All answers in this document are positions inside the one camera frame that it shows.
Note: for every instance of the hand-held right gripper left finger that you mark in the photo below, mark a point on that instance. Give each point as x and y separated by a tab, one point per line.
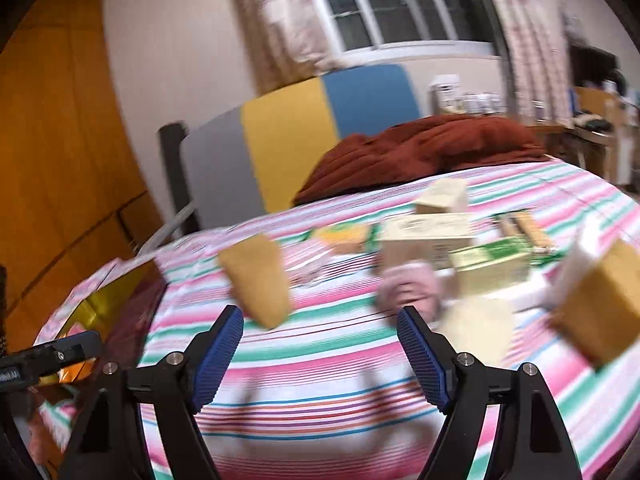
220	355

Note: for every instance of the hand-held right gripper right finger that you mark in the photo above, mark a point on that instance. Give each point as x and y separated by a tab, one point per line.
422	360

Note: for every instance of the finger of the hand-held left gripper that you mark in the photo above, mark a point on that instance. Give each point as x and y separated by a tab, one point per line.
75	346

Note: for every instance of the pink plush toy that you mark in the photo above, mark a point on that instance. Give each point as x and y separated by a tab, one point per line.
410	285

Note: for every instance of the tan sponge block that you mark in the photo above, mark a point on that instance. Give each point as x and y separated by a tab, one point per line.
257	280

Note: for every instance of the large cream box gold print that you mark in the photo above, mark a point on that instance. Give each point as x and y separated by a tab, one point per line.
425	240

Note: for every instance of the large green cracker packet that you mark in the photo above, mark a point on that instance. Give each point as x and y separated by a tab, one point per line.
345	237

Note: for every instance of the small green cracker packet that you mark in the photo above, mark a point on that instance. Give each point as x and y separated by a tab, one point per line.
525	232

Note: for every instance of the cream box with text panel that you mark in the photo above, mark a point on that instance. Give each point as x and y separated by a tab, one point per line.
442	197

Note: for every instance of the large brown box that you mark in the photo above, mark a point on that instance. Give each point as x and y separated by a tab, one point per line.
600	305

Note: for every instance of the pale yellow pad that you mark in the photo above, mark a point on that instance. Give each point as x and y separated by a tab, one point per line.
477	327

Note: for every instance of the striped bed sheet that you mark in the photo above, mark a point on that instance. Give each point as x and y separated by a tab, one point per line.
325	385

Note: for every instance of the green and cream box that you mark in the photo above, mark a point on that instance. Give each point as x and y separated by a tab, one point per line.
490	265

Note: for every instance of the wooden wardrobe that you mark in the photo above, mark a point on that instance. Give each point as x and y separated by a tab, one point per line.
60	135

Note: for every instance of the rust red blanket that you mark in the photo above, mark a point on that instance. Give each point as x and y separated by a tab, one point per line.
425	150

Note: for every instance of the grey yellow blue headboard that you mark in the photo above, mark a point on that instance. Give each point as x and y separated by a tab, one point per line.
285	150

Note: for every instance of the row of small bottles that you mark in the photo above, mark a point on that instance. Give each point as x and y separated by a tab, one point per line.
480	102

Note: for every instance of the white carton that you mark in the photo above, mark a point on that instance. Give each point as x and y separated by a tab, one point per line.
444	92

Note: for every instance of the wooden desk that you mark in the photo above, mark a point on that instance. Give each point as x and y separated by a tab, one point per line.
600	130

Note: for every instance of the patterned beige curtain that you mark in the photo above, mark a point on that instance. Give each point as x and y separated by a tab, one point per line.
280	25
525	45

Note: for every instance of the dark monitor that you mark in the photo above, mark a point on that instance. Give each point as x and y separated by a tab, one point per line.
592	67

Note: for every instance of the white framed window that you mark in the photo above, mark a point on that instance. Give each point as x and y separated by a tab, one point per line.
400	5

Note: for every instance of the white bed rail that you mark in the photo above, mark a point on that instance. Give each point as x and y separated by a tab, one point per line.
165	230

